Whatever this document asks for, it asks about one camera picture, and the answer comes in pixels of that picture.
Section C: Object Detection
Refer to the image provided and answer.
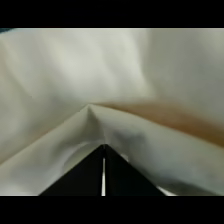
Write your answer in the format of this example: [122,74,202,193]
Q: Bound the white garment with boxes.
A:
[0,28,224,197]

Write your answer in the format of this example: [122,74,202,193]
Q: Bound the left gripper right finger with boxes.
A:
[104,144,165,197]

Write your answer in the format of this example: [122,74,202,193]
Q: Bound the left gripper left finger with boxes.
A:
[38,144,106,197]

